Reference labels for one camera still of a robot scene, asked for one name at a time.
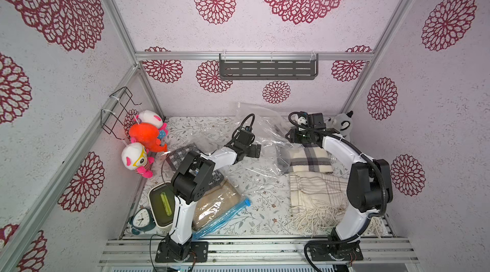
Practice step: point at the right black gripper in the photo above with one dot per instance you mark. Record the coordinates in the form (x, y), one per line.
(297, 134)

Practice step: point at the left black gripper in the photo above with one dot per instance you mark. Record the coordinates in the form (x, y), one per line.
(254, 154)

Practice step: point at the grey cream plaid scarf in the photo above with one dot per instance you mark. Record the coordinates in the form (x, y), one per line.
(310, 158)

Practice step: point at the clear plastic vacuum bag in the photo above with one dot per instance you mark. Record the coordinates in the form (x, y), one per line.
(208, 134)

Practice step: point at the cream fringed striped scarf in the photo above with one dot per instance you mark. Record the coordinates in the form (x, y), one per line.
(318, 201)

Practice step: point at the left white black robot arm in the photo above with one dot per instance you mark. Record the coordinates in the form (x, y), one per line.
(191, 181)

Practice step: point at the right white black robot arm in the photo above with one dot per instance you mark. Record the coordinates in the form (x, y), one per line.
(369, 188)

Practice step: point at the grey plush husky toy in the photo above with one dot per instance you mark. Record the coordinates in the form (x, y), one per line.
(342, 123)

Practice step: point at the red plush toy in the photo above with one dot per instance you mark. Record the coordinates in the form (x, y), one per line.
(147, 135)

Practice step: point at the white green lidded container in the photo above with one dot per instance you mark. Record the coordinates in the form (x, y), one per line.
(162, 204)

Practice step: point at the upper white pink plush toy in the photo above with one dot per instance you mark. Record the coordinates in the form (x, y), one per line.
(152, 118)

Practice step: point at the white pink plush toy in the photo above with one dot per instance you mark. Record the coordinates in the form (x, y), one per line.
(135, 158)
(152, 118)

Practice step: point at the lower white pink plush toy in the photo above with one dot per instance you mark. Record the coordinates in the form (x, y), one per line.
(135, 158)

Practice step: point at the teal alarm clock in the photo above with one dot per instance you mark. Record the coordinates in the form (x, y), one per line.
(142, 221)

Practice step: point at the grey metal wall shelf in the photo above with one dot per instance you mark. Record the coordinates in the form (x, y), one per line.
(267, 70)

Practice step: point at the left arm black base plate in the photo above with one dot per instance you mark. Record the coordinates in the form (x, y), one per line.
(190, 252)

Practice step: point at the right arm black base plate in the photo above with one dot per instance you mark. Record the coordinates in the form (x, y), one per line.
(323, 250)

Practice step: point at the black wire wall rack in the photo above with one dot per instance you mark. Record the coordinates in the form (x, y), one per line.
(112, 120)

